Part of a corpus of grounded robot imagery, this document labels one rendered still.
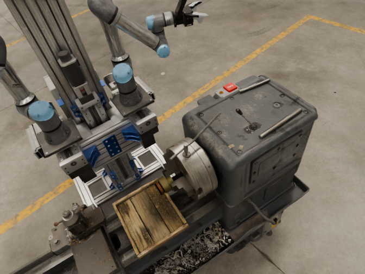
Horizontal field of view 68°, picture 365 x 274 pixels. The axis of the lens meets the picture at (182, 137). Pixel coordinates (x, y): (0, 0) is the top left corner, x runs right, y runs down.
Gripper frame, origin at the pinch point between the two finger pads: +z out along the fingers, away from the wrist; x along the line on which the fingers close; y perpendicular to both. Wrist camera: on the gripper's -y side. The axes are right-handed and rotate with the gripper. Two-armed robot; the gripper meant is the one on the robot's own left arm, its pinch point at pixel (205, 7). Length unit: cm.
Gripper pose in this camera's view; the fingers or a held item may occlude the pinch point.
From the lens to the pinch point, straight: 173.3
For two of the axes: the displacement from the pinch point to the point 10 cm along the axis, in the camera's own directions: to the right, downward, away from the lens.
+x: 2.2, 8.0, -5.6
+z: 9.7, -2.4, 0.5
